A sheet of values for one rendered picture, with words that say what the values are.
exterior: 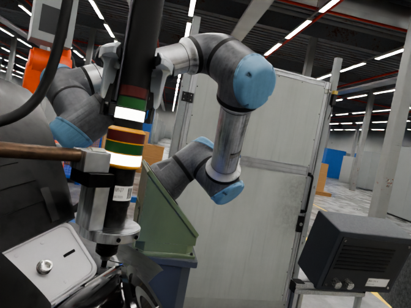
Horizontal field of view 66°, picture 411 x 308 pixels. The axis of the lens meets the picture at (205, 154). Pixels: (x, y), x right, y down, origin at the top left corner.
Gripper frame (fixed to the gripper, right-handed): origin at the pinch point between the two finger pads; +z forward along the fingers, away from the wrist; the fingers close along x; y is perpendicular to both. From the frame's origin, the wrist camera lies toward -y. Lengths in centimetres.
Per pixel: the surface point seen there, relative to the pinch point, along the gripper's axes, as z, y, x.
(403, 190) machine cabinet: -743, 43, -871
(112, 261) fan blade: -14.2, 29.2, -1.9
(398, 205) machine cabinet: -749, 94, -872
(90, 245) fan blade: -19.7, 29.1, 2.0
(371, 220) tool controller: -40, 22, -74
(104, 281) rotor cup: 6.9, 22.0, -0.4
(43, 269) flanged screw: 5.4, 22.0, 4.9
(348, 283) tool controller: -34, 39, -65
